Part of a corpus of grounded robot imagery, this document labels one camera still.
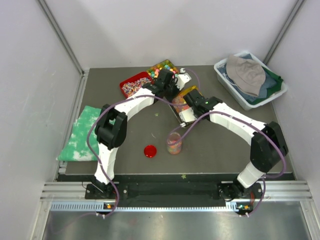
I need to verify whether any red jar lid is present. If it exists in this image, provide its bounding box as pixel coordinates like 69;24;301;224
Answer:
143;145;157;158

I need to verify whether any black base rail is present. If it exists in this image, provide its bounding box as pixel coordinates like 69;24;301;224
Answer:
85;173;262;208

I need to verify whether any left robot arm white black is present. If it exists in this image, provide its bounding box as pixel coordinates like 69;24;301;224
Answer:
86;69;190;199

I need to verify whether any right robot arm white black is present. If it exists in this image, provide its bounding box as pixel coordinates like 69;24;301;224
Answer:
179;89;289;201

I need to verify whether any green white cloth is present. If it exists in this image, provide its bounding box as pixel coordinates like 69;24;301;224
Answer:
57;106;101;162

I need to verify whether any purple cable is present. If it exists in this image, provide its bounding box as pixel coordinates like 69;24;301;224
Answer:
86;68;201;218
166;111;287;218

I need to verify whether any blue-grey garment in basket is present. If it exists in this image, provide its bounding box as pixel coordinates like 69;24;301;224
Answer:
238;73;277;102

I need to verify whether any tin with colourful cube candies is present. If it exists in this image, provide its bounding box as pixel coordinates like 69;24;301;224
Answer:
146;59;180;79

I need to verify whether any red tin with lollipops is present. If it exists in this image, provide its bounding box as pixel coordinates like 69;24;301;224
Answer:
119;71;153;98

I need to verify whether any beige bucket hat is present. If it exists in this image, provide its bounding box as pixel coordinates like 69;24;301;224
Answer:
226;55;266;97

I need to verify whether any clear plastic jar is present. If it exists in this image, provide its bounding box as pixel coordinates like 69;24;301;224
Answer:
166;132;182;155

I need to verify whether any golden tin with star candies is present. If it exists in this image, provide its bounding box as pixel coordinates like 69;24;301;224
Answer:
169;85;199;128

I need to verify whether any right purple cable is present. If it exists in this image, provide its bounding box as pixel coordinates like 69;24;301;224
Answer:
166;111;287;218

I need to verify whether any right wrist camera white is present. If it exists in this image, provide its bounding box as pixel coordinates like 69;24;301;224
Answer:
178;107;197;128

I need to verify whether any green garment in basket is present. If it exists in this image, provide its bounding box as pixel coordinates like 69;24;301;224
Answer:
246;67;284;105

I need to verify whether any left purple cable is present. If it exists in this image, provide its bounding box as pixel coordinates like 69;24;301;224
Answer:
86;68;201;218

